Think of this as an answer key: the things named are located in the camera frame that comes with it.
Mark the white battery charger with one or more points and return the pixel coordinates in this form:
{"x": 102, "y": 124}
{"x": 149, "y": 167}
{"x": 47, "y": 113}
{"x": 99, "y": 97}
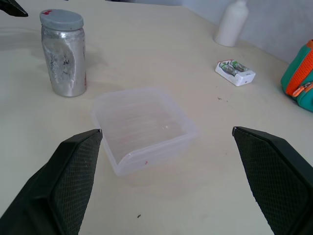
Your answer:
{"x": 235, "y": 72}

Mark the teal and orange pouch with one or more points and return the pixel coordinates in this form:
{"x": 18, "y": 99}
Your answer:
{"x": 300, "y": 76}

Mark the silver jar with grey lid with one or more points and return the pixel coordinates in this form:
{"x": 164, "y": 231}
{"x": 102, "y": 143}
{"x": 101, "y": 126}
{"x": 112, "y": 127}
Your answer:
{"x": 64, "y": 60}

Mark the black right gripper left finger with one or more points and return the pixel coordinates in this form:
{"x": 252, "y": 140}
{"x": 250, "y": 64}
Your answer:
{"x": 61, "y": 186}

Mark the white plastic jar lid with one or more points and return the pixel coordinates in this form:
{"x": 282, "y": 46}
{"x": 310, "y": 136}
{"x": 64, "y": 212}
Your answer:
{"x": 61, "y": 19}

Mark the green AA battery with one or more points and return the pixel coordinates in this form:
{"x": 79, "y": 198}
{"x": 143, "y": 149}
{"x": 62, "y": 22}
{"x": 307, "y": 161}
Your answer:
{"x": 228, "y": 68}
{"x": 239, "y": 65}

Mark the white plastic bottle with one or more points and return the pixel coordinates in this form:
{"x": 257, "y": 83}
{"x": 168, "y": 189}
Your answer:
{"x": 232, "y": 23}

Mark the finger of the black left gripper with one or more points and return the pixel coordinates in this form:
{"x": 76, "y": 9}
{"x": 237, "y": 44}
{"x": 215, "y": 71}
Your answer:
{"x": 12, "y": 9}

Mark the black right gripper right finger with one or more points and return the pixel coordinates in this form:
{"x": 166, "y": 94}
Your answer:
{"x": 276, "y": 176}

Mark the clear plastic container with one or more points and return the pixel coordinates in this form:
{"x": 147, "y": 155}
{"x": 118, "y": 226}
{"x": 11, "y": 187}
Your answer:
{"x": 144, "y": 129}

